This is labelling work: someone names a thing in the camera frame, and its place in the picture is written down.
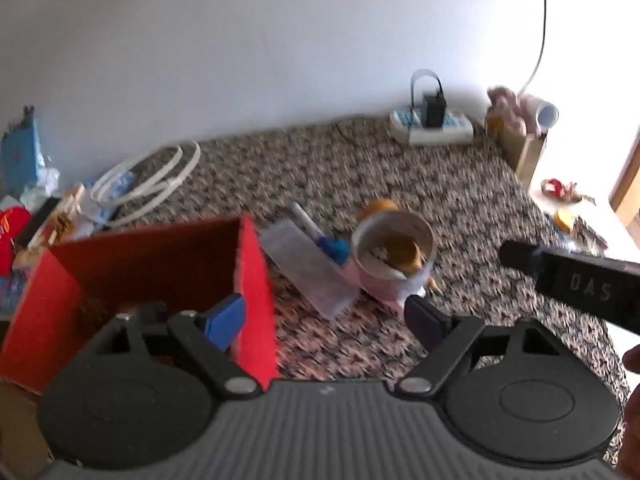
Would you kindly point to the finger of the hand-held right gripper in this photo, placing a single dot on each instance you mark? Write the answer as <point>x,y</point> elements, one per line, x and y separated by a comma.
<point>520,256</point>

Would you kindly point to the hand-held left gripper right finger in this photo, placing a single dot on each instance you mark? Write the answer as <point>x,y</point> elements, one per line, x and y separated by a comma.
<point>425,317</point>

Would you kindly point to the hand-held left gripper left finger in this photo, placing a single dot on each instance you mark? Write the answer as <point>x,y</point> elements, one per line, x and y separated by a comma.
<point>227,317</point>

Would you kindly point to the red cardboard box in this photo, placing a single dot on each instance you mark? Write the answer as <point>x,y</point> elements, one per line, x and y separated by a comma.
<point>255,300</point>

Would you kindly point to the wide tape roll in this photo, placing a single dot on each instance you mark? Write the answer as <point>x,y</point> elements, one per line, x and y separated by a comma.
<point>380,277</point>

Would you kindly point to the clear plastic case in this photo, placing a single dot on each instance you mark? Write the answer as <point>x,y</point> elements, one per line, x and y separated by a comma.
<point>310,265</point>

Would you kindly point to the small blue object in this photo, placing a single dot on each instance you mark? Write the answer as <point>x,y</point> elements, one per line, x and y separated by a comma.
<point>334,249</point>

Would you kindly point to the yellow rubber toy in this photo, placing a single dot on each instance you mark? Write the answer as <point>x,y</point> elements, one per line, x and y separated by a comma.
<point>379,207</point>

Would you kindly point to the white marker pen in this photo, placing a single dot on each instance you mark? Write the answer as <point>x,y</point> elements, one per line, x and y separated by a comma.
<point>305,217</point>

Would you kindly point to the person's right hand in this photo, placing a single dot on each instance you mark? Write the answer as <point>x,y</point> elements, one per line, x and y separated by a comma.
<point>632,357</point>

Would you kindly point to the yellow round lid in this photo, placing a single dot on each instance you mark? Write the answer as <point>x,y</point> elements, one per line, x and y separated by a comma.
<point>565,220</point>

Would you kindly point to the red white small toy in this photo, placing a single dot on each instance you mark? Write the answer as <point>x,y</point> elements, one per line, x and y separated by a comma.
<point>555,187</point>

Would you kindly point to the white cup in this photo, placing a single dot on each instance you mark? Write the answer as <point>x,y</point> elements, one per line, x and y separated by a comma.
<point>547,115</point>

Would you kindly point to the white power strip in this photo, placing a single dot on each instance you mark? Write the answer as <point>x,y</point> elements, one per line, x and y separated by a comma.
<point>455,127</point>

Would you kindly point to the floral patterned blanket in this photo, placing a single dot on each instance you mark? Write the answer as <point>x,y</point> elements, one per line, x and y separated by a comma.
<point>400,175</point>

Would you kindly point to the pink plush toy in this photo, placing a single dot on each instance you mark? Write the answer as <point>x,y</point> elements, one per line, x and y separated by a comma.
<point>505,102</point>

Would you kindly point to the black charger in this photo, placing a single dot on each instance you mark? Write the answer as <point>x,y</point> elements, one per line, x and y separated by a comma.
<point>434,110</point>

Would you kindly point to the gold edged picture book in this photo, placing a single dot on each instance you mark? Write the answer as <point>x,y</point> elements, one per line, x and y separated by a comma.
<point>62,222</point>

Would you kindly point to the black phone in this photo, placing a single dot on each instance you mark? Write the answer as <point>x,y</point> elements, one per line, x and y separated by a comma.
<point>40,220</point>

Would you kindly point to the blue patterned mat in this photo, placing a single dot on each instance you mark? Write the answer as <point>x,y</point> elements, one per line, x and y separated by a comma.
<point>12,295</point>

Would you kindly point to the white plastic bag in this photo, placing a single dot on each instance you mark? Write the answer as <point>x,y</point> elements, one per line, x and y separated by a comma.
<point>42,187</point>

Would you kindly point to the red heart plush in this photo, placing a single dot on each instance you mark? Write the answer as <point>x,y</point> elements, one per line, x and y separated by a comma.
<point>12,230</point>

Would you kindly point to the brown cardboard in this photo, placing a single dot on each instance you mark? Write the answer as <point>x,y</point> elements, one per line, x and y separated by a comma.
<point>17,430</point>

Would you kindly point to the blue pouch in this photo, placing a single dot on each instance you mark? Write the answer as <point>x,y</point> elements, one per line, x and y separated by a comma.
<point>22,152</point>

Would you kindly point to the wooden door frame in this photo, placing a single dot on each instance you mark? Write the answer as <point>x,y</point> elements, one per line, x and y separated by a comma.
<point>629,185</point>

